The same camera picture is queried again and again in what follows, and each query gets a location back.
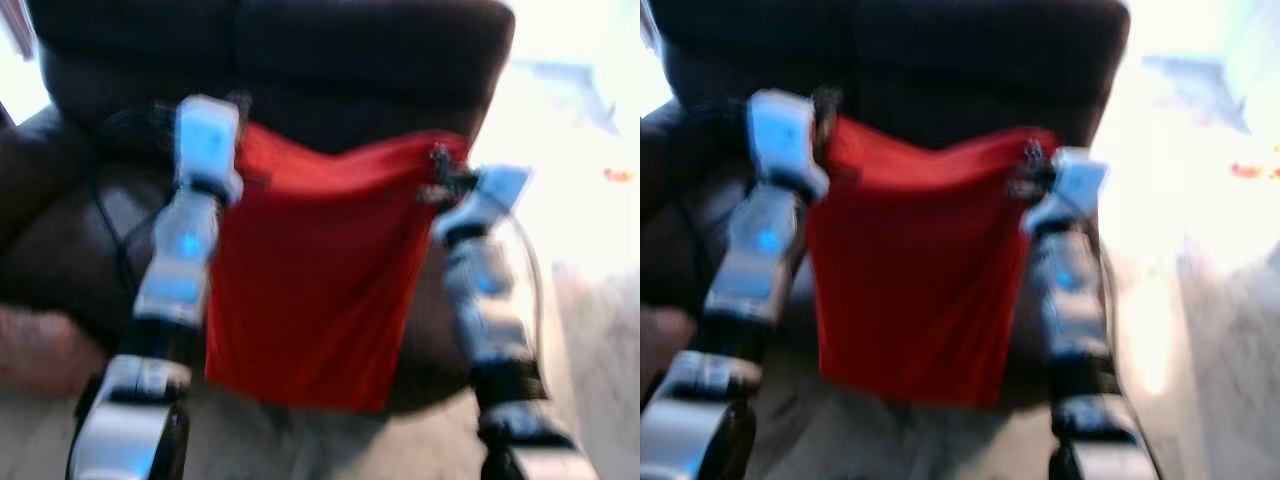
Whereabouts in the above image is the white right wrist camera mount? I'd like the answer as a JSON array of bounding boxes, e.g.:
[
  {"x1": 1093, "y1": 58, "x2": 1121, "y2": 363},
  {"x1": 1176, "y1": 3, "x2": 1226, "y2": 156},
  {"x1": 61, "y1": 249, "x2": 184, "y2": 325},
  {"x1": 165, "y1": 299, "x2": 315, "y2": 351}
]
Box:
[
  {"x1": 1025, "y1": 148, "x2": 1109, "y2": 236},
  {"x1": 432, "y1": 165, "x2": 533, "y2": 246}
]

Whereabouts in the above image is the red pillow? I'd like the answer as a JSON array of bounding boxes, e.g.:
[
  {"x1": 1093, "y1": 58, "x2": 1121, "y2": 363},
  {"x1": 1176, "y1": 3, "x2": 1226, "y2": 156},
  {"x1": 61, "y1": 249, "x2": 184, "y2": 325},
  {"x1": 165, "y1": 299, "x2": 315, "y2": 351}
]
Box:
[
  {"x1": 805, "y1": 115, "x2": 1061, "y2": 408},
  {"x1": 205, "y1": 122, "x2": 471, "y2": 413}
]

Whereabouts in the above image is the dark brown fabric sofa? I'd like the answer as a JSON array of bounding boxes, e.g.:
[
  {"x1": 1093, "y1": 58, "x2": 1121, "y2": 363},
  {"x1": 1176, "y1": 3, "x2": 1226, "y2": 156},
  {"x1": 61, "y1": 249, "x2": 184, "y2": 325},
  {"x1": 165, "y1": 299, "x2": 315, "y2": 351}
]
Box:
[
  {"x1": 640, "y1": 0, "x2": 1132, "y2": 403},
  {"x1": 0, "y1": 0, "x2": 517, "y2": 411}
]

